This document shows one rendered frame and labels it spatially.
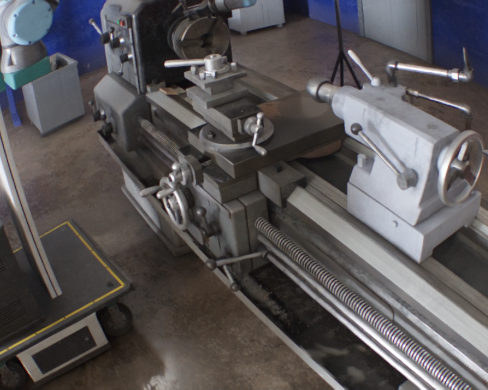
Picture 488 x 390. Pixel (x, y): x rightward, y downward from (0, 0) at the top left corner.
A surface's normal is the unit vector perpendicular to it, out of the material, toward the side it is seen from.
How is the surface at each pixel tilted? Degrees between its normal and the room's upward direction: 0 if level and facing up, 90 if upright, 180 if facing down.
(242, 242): 90
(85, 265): 0
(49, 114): 90
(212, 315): 0
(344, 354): 0
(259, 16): 90
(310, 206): 36
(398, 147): 76
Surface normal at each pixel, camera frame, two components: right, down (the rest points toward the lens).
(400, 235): -0.84, 0.36
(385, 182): -0.81, -0.01
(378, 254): -0.57, -0.46
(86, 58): 0.53, 0.43
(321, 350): -0.09, -0.83
